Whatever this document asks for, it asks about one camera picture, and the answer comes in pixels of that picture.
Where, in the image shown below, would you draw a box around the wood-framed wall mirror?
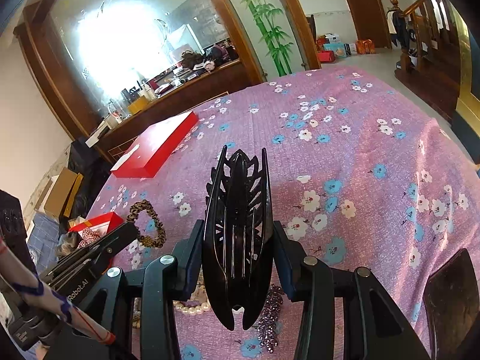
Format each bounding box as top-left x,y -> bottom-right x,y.
15,0 -> 263,147

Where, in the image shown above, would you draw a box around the pink floral tablecloth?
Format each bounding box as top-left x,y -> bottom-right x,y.
88,64 -> 480,360

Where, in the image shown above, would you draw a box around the hanging jacket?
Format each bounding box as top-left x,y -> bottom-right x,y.
386,7 -> 407,46

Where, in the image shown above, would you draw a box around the white flat box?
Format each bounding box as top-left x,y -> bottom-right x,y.
85,122 -> 113,147

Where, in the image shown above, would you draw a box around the red box with white inside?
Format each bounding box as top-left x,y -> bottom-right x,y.
67,212 -> 124,248

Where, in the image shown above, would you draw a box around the yellow box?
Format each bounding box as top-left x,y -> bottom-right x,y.
127,95 -> 149,115

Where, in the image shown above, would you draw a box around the leopard print scrunchie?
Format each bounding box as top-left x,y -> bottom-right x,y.
126,200 -> 166,249

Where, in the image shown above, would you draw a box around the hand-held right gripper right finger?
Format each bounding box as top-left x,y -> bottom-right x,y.
273,220 -> 432,360

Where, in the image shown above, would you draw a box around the assorted bottles and cosmetics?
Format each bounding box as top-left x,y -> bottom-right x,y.
107,43 -> 241,121

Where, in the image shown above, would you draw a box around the bamboo painted glass panel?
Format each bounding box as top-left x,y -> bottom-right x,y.
210,0 -> 323,83

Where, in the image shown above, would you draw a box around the dark chair back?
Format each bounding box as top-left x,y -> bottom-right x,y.
423,248 -> 480,360

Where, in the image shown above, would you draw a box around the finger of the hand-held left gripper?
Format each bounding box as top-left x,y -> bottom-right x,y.
39,222 -> 139,284

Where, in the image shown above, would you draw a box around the pile of gift boxes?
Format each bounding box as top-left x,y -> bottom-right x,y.
315,34 -> 377,64

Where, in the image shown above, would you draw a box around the blue plaid cloth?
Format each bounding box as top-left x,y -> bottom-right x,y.
26,212 -> 62,274

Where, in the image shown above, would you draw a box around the grey hair bun piece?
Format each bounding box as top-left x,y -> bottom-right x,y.
55,232 -> 81,259

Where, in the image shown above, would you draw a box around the flat red box lid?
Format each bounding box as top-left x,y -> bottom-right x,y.
110,111 -> 199,179

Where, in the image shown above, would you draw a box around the white pearl bracelet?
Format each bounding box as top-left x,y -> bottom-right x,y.
173,300 -> 211,316

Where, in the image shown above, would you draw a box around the brown wooden door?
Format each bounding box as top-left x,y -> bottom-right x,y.
334,0 -> 392,49

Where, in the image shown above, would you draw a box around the wooden counter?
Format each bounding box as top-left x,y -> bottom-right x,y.
86,58 -> 259,162

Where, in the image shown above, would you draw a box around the black bag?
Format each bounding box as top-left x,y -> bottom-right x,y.
67,140 -> 113,218

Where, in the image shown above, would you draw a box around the wooden staircase railing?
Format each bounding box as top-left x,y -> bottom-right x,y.
388,0 -> 462,83

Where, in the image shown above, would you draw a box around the purple leaf hair clip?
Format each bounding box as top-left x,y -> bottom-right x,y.
257,284 -> 286,349

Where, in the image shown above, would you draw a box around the brown cardboard box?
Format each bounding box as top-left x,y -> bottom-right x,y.
44,167 -> 84,220

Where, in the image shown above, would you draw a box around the red plaid scrunchie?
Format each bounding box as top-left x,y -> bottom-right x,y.
80,228 -> 103,249

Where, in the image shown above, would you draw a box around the black hair claw clip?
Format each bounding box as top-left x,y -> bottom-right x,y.
202,144 -> 274,332

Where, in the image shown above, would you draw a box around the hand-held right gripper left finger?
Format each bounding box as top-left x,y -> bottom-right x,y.
62,219 -> 205,360

